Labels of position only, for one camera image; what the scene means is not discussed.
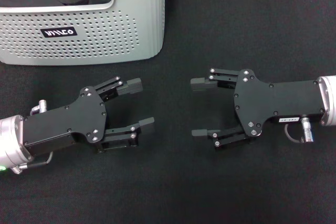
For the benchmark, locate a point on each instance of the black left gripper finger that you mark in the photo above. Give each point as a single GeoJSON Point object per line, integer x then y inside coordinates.
{"type": "Point", "coordinates": [123, 136]}
{"type": "Point", "coordinates": [131, 86]}

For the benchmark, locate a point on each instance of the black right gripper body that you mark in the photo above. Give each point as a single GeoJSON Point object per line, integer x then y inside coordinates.
{"type": "Point", "coordinates": [275, 100]}

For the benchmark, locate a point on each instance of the grey perforated storage box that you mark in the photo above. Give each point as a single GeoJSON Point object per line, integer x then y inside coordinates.
{"type": "Point", "coordinates": [118, 24]}

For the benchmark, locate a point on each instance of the black tablecloth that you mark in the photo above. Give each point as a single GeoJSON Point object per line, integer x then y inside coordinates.
{"type": "Point", "coordinates": [170, 182]}

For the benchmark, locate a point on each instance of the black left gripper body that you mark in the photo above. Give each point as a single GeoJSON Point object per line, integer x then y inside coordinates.
{"type": "Point", "coordinates": [60, 124]}

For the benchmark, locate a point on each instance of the black logo label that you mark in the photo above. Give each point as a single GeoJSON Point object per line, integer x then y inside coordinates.
{"type": "Point", "coordinates": [59, 32]}

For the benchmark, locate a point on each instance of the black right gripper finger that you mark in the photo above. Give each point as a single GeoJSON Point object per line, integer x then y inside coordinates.
{"type": "Point", "coordinates": [225, 137]}
{"type": "Point", "coordinates": [199, 84]}

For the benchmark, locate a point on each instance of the silver elbow plug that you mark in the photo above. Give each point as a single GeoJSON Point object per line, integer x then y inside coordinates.
{"type": "Point", "coordinates": [40, 107]}

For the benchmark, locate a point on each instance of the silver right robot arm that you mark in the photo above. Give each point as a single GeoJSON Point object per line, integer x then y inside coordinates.
{"type": "Point", "coordinates": [329, 98]}

